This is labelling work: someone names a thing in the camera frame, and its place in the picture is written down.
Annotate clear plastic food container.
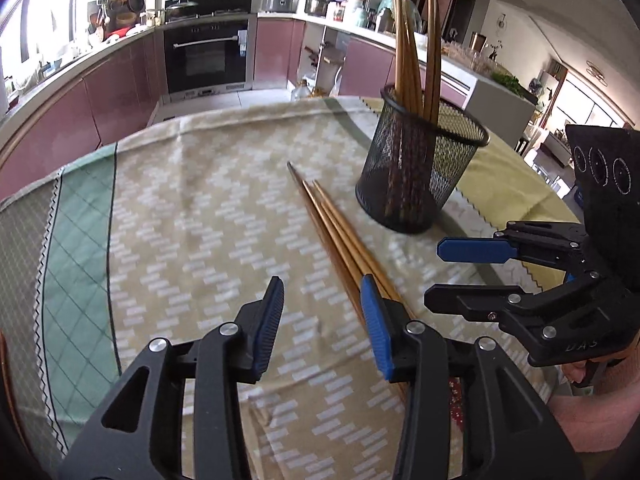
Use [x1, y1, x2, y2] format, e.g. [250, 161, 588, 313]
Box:
[442, 40, 489, 69]

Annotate built-in black oven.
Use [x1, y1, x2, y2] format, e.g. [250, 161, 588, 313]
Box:
[162, 14, 252, 97]

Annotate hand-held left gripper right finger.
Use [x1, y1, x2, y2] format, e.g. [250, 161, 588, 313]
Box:
[360, 274, 583, 480]

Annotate person's right hand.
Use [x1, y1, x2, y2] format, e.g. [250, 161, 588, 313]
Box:
[550, 342, 640, 453]

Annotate black mesh utensil holder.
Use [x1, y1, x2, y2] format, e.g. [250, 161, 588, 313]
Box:
[355, 84, 490, 235]

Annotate black lidded wok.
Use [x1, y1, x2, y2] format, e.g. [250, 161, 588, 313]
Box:
[165, 0, 199, 21]

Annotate bunch of wooden chopsticks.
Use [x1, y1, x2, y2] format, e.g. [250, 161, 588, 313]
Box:
[385, 0, 444, 226]

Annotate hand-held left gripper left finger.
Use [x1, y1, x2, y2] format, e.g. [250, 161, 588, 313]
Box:
[57, 276, 286, 480]

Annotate white kitchen countertop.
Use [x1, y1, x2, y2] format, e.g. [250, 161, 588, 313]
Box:
[0, 10, 538, 151]

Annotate green leafy vegetables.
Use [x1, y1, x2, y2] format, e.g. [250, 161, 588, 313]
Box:
[492, 71, 524, 94]

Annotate green appliance under plastic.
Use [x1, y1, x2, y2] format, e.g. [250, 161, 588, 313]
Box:
[376, 0, 426, 36]

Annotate pink kitchen base cabinets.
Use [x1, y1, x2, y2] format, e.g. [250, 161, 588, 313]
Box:
[252, 17, 473, 111]
[0, 27, 166, 201]

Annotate kitchen window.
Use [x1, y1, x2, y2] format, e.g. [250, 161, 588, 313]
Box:
[0, 0, 103, 91]

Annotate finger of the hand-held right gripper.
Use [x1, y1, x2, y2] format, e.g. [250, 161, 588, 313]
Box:
[437, 221, 601, 275]
[425, 271, 603, 333]

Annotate patchwork patterned tablecloth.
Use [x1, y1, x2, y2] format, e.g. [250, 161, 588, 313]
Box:
[0, 95, 586, 480]

